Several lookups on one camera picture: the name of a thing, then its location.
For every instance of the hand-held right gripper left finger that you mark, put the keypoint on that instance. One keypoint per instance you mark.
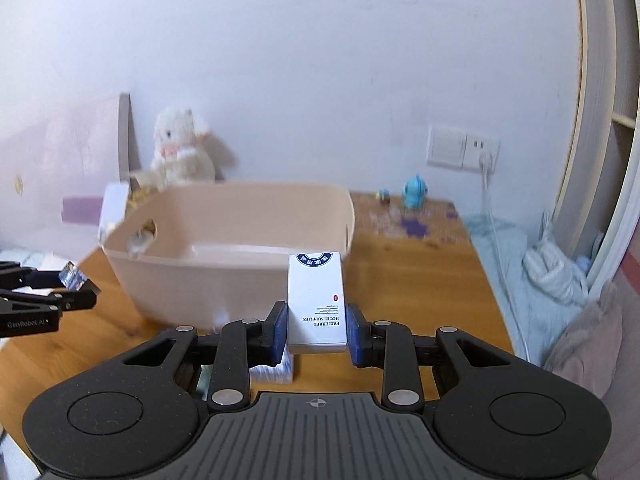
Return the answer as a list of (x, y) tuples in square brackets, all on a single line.
[(280, 334)]

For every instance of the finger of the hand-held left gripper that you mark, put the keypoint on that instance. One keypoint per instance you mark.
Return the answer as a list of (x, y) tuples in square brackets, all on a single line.
[(70, 302), (30, 276)]

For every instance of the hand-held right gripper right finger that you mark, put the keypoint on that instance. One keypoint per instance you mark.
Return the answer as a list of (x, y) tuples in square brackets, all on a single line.
[(354, 335)]

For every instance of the small clear shiny packet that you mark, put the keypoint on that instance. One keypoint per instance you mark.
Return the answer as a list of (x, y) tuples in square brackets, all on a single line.
[(74, 278)]

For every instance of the white cardboard box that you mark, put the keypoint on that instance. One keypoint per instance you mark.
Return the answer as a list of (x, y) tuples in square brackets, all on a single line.
[(316, 305)]

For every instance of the beige plastic basin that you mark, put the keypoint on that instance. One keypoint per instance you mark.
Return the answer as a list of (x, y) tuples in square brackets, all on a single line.
[(235, 215)]

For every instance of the purple box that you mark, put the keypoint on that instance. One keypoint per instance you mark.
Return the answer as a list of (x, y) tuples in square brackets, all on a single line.
[(80, 208)]

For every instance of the crumpled grey wrapper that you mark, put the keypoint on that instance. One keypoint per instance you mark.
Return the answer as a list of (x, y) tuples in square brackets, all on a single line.
[(141, 240)]

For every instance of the open white box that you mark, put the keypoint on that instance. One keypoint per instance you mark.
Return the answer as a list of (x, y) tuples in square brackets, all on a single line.
[(114, 205)]

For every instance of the small multicoloured figurine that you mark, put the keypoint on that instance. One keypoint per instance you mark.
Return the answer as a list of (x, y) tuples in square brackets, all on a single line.
[(383, 196)]

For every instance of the blue toy figurine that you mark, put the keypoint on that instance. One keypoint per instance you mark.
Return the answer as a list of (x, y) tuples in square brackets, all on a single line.
[(415, 194)]

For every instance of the light blue blanket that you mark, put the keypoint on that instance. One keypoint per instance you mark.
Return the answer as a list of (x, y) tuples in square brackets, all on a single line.
[(510, 280)]

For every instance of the white plush toy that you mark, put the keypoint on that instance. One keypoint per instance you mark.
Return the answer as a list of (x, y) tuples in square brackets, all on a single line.
[(180, 152)]

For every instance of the white bundled cloth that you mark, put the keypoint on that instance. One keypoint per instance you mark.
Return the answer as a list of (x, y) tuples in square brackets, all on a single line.
[(550, 272)]

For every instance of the pinkish grey cloth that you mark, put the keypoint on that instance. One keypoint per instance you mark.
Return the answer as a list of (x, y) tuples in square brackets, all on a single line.
[(585, 340)]

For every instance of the light wooden wardrobe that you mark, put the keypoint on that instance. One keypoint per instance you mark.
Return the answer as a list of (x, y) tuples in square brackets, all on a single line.
[(607, 110)]

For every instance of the white wall switch panel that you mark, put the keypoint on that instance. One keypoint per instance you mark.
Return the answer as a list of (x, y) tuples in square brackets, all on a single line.
[(446, 146)]

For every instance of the white wall socket panel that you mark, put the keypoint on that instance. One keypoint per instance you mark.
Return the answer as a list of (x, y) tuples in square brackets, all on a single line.
[(484, 144)]

